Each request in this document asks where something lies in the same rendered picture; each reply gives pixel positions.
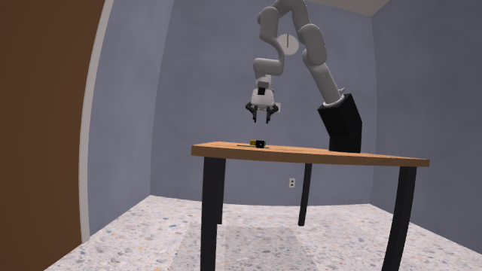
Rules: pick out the black die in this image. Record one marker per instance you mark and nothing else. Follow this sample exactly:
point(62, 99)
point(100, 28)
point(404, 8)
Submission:
point(259, 144)

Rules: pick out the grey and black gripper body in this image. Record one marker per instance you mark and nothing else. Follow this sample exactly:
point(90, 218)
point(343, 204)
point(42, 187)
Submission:
point(262, 100)

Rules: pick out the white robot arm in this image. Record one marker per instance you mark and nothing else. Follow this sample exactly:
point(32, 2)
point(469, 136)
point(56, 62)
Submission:
point(313, 56)

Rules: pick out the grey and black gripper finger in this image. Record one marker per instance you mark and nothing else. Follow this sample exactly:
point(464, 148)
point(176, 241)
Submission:
point(252, 110)
point(269, 112)

